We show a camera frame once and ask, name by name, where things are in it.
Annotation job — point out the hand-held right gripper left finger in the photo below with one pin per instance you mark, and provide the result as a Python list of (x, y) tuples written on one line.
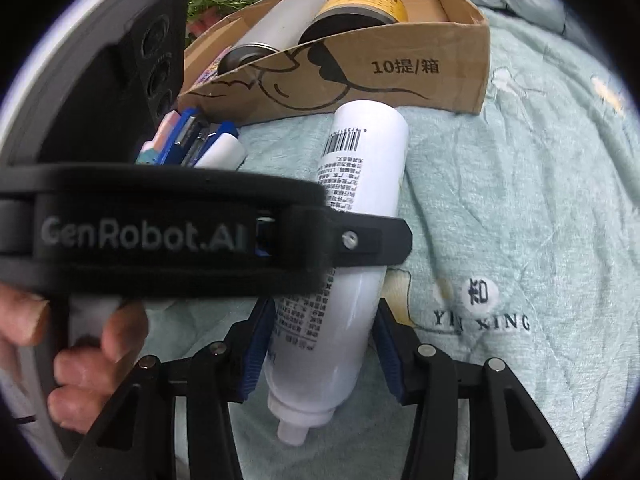
[(255, 355)]

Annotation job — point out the yellow label clear jar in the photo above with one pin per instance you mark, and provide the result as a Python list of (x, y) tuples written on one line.
[(360, 2)]

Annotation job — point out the blue stapler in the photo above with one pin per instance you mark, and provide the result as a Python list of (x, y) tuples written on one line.
[(187, 130)]

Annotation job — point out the white plastic bottle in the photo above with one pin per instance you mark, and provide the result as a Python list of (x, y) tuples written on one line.
[(360, 160)]

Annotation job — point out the teal quilted blanket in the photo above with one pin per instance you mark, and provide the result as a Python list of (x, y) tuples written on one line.
[(500, 185)]

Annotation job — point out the person's left hand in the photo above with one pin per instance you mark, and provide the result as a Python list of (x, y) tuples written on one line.
[(85, 375)]

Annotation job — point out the silver metal canister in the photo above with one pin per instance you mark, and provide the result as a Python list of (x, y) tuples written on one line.
[(280, 20)]

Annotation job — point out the shallow cardboard box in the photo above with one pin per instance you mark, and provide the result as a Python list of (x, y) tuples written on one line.
[(400, 75)]

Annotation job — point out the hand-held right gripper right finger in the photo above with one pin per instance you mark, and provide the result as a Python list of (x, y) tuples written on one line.
[(387, 355)]

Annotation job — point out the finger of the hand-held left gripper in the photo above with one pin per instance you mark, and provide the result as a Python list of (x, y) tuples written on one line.
[(370, 240)]

